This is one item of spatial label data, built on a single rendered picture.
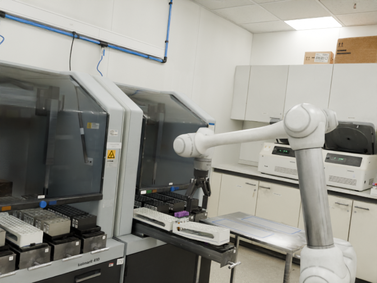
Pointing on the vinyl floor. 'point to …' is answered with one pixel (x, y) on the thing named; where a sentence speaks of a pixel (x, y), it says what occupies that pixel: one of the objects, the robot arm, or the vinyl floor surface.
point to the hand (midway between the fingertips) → (196, 208)
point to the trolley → (258, 236)
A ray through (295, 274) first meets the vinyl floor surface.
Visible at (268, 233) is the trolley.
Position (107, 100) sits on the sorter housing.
